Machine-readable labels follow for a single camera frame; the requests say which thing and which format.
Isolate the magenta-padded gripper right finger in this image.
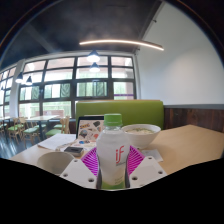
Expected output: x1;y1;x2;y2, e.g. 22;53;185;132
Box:
126;145;168;188

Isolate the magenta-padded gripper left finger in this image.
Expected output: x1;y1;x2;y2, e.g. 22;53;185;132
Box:
59;147;100;189

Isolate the clear green-capped drink bottle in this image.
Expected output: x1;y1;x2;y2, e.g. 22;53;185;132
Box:
95;113;132;190

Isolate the small dark wallet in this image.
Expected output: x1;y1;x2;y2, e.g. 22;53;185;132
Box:
63;145;84;158

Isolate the white paper cup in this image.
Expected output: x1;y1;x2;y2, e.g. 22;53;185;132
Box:
36;151;76;176

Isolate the colourful printed sheet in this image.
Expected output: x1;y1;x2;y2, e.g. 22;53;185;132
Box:
68;138;98;152

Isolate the white ceramic bowl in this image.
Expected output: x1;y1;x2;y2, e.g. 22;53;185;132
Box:
120;123;162;150

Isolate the white paper sheet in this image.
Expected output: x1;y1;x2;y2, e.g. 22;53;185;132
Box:
37;133;77;151

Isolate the green upholstered bench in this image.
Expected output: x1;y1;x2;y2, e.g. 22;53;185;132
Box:
74;99;165;129

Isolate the group of green-seated chairs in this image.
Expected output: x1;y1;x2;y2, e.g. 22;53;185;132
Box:
0;116;72;141

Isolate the light wooden dining table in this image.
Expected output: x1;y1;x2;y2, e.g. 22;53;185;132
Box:
24;114;61;134

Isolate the large black-framed window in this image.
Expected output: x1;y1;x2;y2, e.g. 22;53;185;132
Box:
0;56;138;119

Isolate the group of pendant lamps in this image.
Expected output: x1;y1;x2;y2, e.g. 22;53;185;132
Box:
14;49;101;86

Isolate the long linear ceiling light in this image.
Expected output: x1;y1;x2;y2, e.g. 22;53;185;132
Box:
79;39;165;52

